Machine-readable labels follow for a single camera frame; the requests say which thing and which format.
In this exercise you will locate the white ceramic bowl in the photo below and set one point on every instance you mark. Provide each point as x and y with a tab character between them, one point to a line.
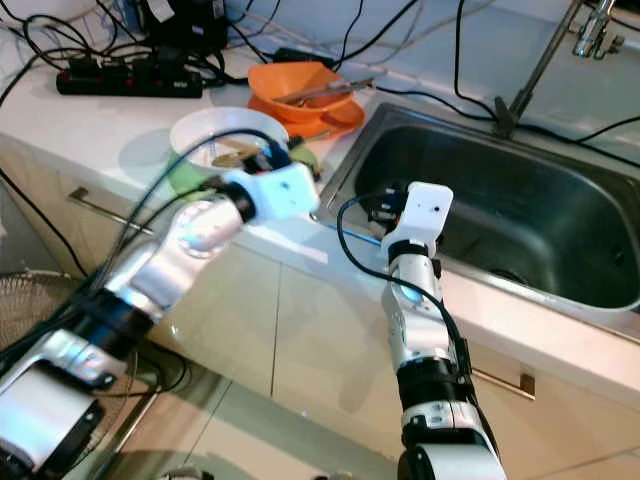
205	130

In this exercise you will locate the green plate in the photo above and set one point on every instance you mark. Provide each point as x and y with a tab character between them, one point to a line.
180	178

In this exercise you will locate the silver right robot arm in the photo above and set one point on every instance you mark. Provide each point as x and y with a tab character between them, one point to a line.
420	340

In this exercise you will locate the white kitchen base cabinet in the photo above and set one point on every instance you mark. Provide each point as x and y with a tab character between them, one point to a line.
310	360

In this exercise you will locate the brown wooden chopstick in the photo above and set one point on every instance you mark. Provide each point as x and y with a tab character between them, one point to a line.
235	152

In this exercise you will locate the orange bowl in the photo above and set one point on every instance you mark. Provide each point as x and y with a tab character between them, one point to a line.
280	80

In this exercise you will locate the orange plate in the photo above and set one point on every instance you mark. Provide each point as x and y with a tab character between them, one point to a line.
345	120

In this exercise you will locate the black power adapter brick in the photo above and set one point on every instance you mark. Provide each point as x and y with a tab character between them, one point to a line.
300	57

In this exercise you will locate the stainless steel sink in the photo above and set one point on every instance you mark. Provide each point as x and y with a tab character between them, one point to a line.
530	210

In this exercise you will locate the grey gooseneck faucet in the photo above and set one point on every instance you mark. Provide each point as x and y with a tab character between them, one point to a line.
510	115

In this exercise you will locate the black battery charger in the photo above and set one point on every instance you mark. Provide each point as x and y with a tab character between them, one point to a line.
180	30

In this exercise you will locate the black power strip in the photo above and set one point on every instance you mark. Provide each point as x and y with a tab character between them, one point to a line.
130	85

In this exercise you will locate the chrome tap valve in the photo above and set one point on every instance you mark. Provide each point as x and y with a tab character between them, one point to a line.
598	30

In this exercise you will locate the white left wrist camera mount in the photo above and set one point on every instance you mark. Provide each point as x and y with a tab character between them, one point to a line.
280	192

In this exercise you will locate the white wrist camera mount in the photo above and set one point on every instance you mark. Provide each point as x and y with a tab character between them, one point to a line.
280	192
428	210

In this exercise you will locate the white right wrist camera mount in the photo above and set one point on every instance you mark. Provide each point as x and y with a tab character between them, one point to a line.
428	210

